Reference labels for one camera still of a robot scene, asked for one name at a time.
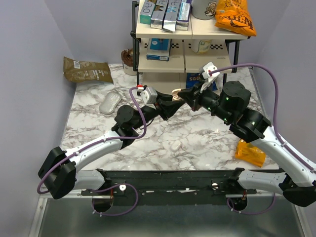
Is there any silver toothpaste box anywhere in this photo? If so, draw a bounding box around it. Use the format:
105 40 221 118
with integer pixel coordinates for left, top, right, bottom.
163 0 181 32
150 0 169 30

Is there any orange snack bag on table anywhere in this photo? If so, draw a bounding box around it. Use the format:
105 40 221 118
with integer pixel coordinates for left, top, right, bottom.
235 139 266 167

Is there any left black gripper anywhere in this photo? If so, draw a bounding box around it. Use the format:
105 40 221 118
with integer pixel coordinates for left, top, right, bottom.
131 90 185 131

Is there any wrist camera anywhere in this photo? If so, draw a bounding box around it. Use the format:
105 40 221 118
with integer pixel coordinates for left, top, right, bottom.
199 62 220 93
137 85 158 105

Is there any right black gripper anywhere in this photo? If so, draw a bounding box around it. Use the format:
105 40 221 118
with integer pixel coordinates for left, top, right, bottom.
179 79 233 123

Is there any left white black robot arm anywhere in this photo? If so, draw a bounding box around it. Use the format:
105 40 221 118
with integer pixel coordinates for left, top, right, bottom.
37 93 185 199

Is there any blue white toothpaste box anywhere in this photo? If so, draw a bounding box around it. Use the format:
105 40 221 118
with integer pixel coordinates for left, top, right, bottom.
176 0 192 31

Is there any grey printed mug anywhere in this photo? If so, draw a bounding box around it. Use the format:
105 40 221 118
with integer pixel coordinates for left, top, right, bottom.
192 0 218 20

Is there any beige earbud charging case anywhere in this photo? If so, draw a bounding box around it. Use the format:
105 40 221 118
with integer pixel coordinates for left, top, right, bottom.
171 88 183 101

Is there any silver toothpaste box middle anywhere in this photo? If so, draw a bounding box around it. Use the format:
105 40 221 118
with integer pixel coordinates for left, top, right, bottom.
163 0 181 32

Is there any teal toothpaste box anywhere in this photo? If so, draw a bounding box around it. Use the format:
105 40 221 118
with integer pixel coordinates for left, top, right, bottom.
139 0 157 25

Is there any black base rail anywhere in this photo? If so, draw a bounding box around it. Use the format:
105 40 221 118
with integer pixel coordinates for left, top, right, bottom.
82 168 256 206

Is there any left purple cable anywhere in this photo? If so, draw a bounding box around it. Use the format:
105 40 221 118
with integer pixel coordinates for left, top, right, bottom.
37 85 148 217

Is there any blue box middle shelf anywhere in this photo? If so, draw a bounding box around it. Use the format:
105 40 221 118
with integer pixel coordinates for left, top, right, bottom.
146 38 171 61

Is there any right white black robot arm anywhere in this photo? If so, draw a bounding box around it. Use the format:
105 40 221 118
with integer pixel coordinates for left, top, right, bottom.
177 81 316 207

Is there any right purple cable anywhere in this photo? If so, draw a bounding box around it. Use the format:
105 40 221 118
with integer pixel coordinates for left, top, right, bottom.
209 63 316 216

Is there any orange chips bag on shelf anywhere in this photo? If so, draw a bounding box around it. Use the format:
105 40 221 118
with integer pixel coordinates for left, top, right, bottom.
215 0 257 37

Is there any white yellow mug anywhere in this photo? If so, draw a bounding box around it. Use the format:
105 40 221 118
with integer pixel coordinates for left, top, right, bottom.
191 39 212 54

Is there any purple cable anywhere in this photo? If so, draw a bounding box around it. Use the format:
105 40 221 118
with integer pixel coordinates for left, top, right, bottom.
37 85 148 217
209 63 316 216

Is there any brown snack bag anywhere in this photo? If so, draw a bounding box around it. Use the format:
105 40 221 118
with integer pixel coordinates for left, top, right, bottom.
63 57 113 83

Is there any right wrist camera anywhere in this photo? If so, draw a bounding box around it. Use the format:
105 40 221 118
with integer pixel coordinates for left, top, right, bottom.
199 62 220 93

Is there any chocolate cupcake in wrapper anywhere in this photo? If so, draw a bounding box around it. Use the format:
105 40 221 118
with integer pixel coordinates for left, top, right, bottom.
121 49 137 76

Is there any blue Doritos bag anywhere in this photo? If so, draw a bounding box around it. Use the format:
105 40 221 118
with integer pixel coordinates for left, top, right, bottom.
186 73 218 91

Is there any beige black shelf rack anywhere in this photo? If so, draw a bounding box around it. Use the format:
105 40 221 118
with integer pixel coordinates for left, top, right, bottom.
130 0 248 93

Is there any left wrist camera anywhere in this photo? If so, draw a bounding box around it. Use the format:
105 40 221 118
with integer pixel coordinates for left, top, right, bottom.
137 85 158 105

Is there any silver toothpaste box left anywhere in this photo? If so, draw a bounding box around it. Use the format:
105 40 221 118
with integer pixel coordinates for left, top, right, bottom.
150 0 169 30

